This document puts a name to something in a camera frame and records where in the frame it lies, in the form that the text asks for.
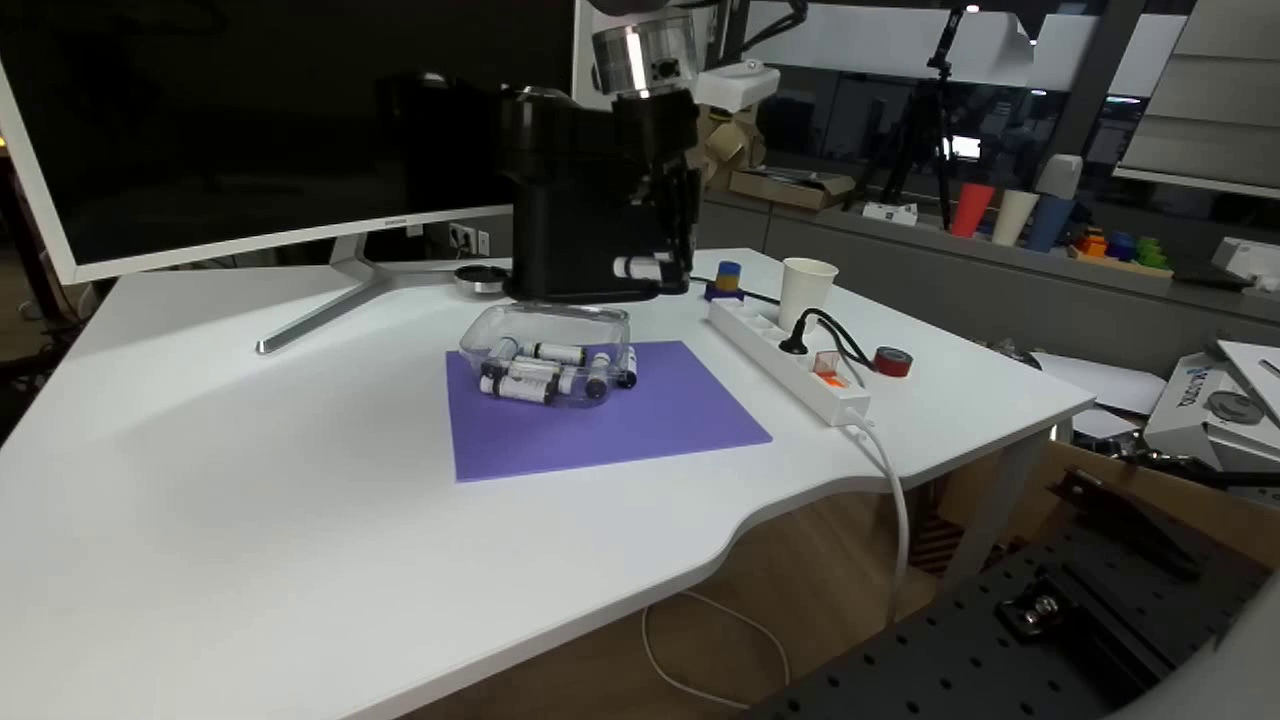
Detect open cardboard box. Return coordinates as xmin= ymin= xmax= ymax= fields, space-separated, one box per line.
xmin=727 ymin=166 xmax=857 ymax=212

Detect clear plastic container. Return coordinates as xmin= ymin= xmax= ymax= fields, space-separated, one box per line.
xmin=459 ymin=303 xmax=634 ymax=410

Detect stack of white boxes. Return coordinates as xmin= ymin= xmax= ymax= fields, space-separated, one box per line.
xmin=1142 ymin=339 xmax=1280 ymax=477

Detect black coffee machine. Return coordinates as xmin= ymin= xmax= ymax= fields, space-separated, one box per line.
xmin=499 ymin=85 xmax=691 ymax=305

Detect window blind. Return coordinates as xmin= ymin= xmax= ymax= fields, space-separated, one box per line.
xmin=1113 ymin=0 xmax=1280 ymax=199

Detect white power strip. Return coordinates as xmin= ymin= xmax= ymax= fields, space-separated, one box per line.
xmin=707 ymin=297 xmax=872 ymax=429

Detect purple mat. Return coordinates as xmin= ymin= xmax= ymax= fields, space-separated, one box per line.
xmin=445 ymin=340 xmax=774 ymax=485

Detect white curved monitor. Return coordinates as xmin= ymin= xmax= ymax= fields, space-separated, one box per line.
xmin=0 ymin=0 xmax=577 ymax=357

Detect white paper sheets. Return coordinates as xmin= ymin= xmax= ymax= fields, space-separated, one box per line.
xmin=1028 ymin=350 xmax=1168 ymax=441

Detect upturned white cup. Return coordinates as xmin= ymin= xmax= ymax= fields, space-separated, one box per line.
xmin=1034 ymin=153 xmax=1085 ymax=202

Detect small round metal dish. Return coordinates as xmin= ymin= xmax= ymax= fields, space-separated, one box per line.
xmin=453 ymin=264 xmax=512 ymax=298

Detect metal clamp with bolts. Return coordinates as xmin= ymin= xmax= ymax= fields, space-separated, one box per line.
xmin=994 ymin=591 xmax=1071 ymax=644

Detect white cable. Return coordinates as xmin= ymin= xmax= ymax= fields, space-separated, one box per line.
xmin=640 ymin=408 xmax=912 ymax=712

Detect white paper cup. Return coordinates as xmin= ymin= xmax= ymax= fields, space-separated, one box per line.
xmin=777 ymin=257 xmax=840 ymax=334

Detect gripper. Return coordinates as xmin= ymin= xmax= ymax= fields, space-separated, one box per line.
xmin=612 ymin=90 xmax=702 ymax=297

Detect colourful toy blocks on board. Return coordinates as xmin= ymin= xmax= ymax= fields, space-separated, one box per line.
xmin=1066 ymin=227 xmax=1175 ymax=280

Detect black plug with cable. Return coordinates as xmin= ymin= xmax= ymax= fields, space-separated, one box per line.
xmin=778 ymin=307 xmax=877 ymax=377

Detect black cable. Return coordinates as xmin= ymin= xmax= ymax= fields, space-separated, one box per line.
xmin=688 ymin=274 xmax=784 ymax=307

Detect crumpled brown cardboard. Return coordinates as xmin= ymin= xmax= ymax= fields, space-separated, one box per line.
xmin=698 ymin=104 xmax=768 ymax=189

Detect blue and yellow block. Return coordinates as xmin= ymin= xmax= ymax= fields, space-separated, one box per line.
xmin=704 ymin=261 xmax=747 ymax=304

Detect red cup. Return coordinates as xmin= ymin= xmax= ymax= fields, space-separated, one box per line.
xmin=948 ymin=182 xmax=997 ymax=240

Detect black metal bracket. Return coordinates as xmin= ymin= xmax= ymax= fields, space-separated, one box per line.
xmin=1044 ymin=467 xmax=1207 ymax=584

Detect blue cup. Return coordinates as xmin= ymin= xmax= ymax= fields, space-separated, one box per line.
xmin=1024 ymin=194 xmax=1077 ymax=254

